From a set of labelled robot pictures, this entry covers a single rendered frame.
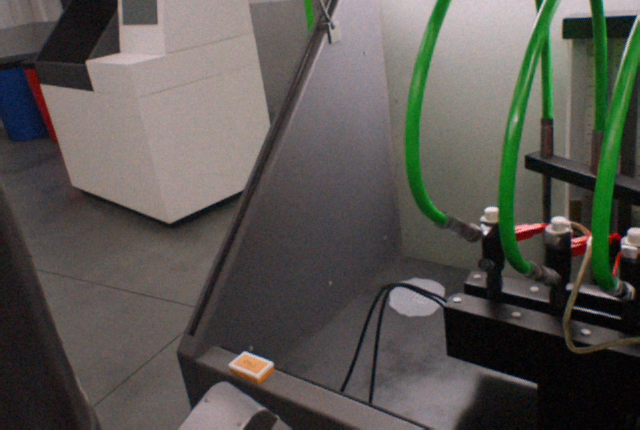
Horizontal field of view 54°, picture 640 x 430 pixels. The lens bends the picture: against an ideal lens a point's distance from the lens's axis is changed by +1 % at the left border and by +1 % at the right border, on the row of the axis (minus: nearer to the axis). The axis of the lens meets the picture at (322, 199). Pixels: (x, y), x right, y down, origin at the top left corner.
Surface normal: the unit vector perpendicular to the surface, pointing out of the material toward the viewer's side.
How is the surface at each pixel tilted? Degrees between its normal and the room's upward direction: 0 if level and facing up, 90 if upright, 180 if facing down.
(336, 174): 90
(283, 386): 0
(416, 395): 0
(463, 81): 90
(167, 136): 90
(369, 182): 90
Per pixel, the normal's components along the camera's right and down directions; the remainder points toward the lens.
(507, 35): -0.59, 0.39
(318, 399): -0.14, -0.91
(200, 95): 0.70, 0.18
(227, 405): -0.40, -0.71
